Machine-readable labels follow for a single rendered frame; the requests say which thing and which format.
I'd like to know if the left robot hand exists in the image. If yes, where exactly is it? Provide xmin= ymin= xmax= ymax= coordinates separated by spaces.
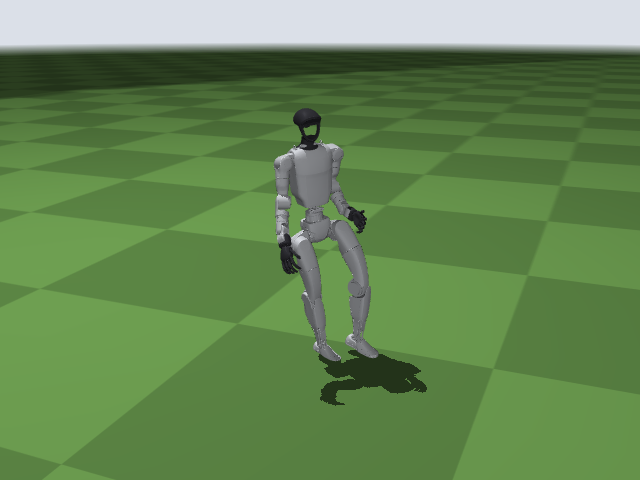
xmin=347 ymin=207 xmax=367 ymax=233

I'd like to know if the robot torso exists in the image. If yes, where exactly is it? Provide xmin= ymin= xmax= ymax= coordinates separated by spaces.
xmin=287 ymin=140 xmax=332 ymax=243

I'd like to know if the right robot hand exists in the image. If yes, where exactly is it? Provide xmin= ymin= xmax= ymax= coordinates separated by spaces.
xmin=279 ymin=233 xmax=301 ymax=274

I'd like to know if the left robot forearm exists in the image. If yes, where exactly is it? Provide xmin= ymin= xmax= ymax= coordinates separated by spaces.
xmin=330 ymin=185 xmax=350 ymax=218

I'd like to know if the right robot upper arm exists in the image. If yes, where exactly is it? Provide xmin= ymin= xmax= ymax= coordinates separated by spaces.
xmin=274 ymin=153 xmax=294 ymax=209

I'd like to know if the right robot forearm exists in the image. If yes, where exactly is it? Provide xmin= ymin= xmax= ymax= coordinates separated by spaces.
xmin=275 ymin=196 xmax=291 ymax=244

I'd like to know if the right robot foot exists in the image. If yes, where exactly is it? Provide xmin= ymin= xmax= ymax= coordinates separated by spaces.
xmin=313 ymin=342 xmax=341 ymax=361

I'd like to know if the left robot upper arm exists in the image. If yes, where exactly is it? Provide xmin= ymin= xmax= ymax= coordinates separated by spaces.
xmin=326 ymin=143 xmax=344 ymax=194

